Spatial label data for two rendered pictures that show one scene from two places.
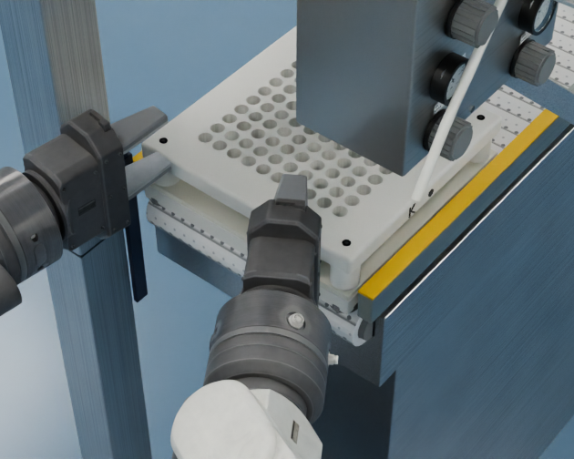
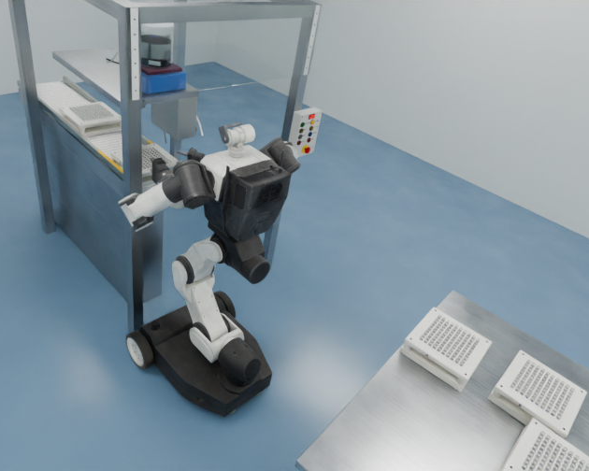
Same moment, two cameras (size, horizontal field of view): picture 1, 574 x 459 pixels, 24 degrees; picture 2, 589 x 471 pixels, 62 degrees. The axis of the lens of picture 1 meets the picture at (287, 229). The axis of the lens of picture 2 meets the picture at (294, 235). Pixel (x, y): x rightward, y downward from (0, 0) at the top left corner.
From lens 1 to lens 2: 207 cm
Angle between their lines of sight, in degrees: 66
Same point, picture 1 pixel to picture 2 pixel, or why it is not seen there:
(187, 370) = (50, 308)
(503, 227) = not seen: hidden behind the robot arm
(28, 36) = (137, 155)
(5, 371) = (18, 349)
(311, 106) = (179, 135)
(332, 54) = (183, 122)
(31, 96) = (135, 170)
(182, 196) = (146, 180)
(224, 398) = not seen: hidden behind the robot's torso
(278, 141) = (146, 163)
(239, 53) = not seen: outside the picture
